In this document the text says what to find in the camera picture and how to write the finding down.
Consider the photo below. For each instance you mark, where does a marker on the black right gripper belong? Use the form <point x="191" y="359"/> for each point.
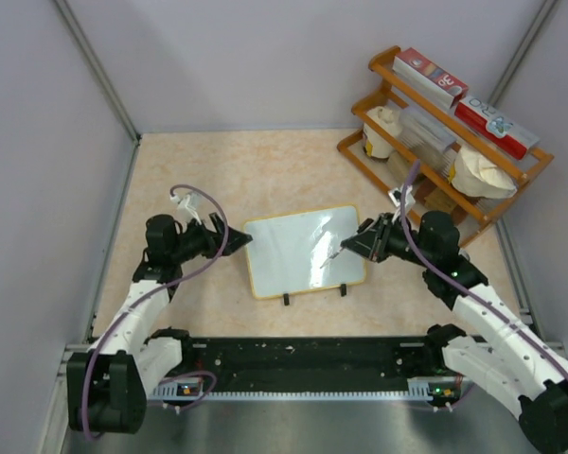
<point x="373" y="242"/>

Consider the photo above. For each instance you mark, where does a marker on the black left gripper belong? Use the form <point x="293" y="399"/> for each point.
<point x="214" y="240"/>

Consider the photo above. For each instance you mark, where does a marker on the black white marker pen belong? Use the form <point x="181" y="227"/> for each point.
<point x="331" y="257"/>

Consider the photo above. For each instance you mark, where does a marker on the white board yellow frame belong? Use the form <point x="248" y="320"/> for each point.
<point x="288" y="249"/>

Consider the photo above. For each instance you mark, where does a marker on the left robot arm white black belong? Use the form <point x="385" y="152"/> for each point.
<point x="109" y="384"/>

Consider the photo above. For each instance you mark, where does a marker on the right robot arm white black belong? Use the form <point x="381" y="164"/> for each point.
<point x="516" y="367"/>

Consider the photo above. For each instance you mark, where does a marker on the tan block on shelf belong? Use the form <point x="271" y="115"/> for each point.
<point x="399" y="167"/>

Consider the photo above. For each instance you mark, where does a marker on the brown red blocks on shelf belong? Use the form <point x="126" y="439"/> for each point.
<point x="432" y="198"/>

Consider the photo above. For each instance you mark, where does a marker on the wooden two tier shelf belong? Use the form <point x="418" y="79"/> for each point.
<point x="370" y="146"/>

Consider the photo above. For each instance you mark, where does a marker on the grey clear plastic box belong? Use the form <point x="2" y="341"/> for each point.
<point x="425" y="137"/>

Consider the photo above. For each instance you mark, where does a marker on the red toothpaste box upper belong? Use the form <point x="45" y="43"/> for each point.
<point x="429" y="79"/>

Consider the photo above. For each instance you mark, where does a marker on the red toothpaste box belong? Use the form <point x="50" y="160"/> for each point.
<point x="498" y="128"/>
<point x="429" y="79"/>

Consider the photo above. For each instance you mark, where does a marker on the red toothpaste box lower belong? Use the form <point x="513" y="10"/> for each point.
<point x="498" y="128"/>

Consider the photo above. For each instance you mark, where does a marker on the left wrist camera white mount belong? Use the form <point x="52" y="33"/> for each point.
<point x="187" y="206"/>

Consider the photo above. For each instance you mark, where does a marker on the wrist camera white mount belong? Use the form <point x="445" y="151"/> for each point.
<point x="187" y="206"/>
<point x="403" y="204"/>

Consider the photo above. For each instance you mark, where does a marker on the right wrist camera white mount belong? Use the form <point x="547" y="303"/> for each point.
<point x="403" y="204"/>

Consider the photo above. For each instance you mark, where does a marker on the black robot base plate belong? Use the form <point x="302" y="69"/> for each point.
<point x="297" y="365"/>

